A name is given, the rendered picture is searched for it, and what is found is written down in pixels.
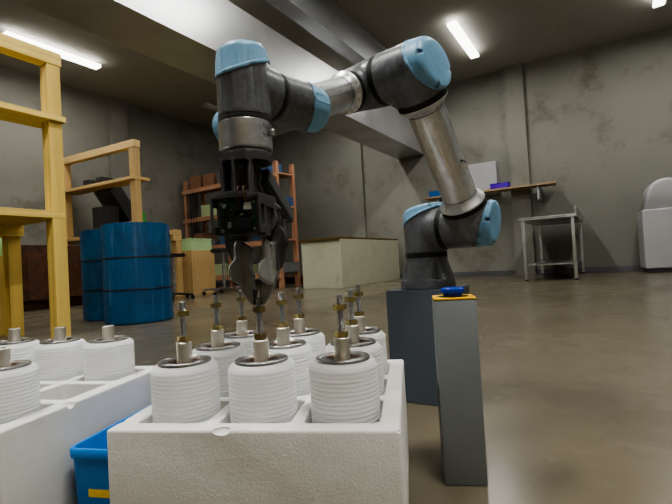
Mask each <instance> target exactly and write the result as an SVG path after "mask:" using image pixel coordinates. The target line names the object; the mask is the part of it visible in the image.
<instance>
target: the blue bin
mask: <svg viewBox="0 0 672 504"><path fill-rule="evenodd" d="M150 405H152V404H150ZM150 405H148V406H147V407H149V406H150ZM147 407H145V408H147ZM145 408H143V409H145ZM143 409H141V410H139V411H137V412H135V413H133V414H131V415H130V416H128V417H126V418H124V419H122V420H120V421H118V422H116V423H114V424H113V425H111V426H109V427H107V428H105V429H103V430H101V431H99V432H97V433H95V434H94V435H92V436H90V437H88V438H86V439H84V440H82V441H80V442H78V443H77V444H75V445H73V446H72V447H71V448H70V457H71V458H72V459H73V460H74V470H75V480H76V490H77V500H78V504H110V494H109V471H108V449H107V431H108V430H109V429H110V428H112V427H114V426H115V425H117V424H119V423H122V422H124V421H125V420H126V419H128V418H129V417H131V416H133V415H135V414H136V413H138V412H140V411H142V410H143Z"/></svg>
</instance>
